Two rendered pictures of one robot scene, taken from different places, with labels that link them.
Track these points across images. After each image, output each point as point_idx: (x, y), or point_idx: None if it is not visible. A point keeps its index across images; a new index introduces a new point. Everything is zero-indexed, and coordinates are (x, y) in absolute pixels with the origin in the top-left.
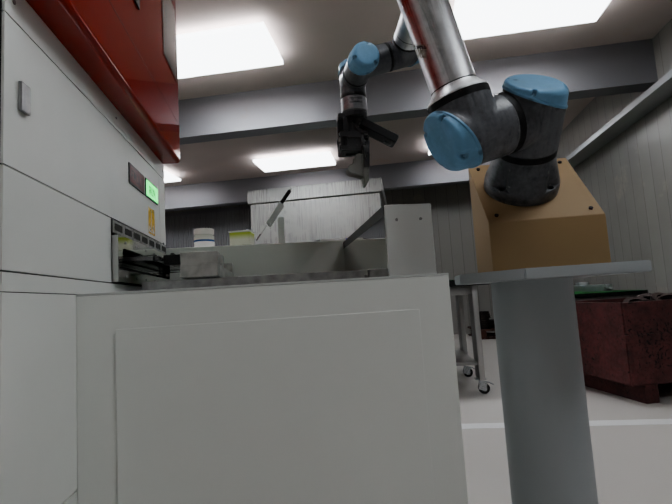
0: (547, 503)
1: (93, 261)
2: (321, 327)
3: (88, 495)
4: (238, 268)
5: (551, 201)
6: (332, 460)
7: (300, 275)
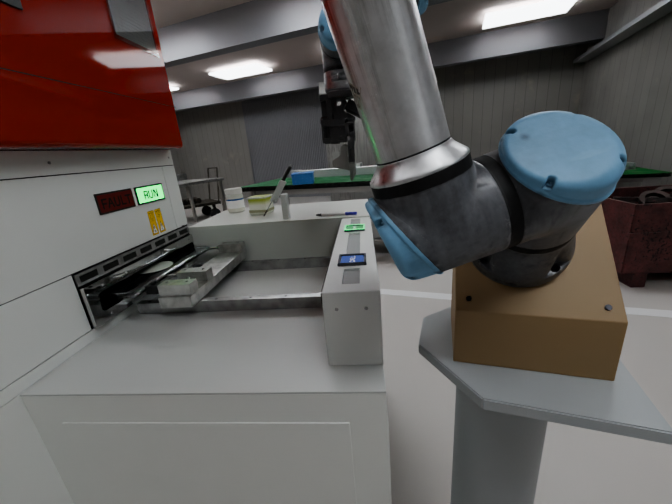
0: None
1: (46, 340)
2: (246, 432)
3: None
4: (249, 243)
5: (552, 282)
6: None
7: (272, 300)
